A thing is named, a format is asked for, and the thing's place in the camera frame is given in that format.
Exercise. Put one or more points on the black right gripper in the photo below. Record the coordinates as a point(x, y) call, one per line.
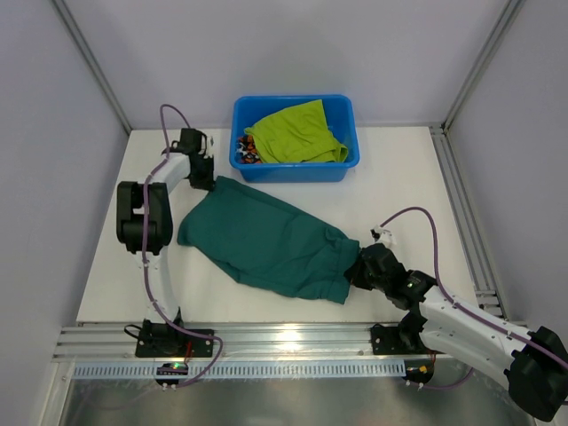
point(363, 270)

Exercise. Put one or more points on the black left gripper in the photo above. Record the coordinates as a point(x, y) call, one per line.
point(201, 176)

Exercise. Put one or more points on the dark green shorts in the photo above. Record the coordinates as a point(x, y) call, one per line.
point(266, 243)

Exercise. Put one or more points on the lime green shorts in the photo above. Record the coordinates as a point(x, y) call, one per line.
point(297, 134)

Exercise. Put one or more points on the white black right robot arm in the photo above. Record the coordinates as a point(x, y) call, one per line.
point(531, 365)

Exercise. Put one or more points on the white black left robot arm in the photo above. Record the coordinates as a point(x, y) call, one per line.
point(144, 226)

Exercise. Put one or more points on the orange black patterned shorts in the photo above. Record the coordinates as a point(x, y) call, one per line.
point(246, 150)

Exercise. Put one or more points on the right controller board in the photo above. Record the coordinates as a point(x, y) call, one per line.
point(418, 373)

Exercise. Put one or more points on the controller board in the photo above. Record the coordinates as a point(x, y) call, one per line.
point(418, 373)
point(169, 375)

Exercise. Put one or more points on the blue plastic bin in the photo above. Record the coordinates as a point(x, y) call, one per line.
point(340, 120)

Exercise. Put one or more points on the left controller board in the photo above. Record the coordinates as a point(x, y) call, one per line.
point(169, 375)

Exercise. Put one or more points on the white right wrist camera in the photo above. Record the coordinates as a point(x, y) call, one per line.
point(383, 236)

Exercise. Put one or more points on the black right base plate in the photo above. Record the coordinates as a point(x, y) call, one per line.
point(395, 340)

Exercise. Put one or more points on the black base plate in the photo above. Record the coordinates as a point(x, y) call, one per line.
point(395, 340)
point(160, 341)

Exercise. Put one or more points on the grey slotted cable duct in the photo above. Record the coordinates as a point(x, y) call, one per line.
point(246, 369)

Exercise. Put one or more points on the right side aluminium rail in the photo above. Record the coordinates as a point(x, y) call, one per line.
point(480, 268)

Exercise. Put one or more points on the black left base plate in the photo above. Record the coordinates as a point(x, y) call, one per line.
point(160, 341)

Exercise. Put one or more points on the left aluminium frame post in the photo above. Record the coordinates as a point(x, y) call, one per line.
point(70, 24)

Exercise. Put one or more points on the aluminium frame post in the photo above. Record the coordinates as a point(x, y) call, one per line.
point(483, 59)
point(70, 24)

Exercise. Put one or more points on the aluminium mounting rail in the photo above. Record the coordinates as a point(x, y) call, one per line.
point(256, 341)

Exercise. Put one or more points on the right aluminium frame post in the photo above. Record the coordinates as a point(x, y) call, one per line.
point(483, 59)

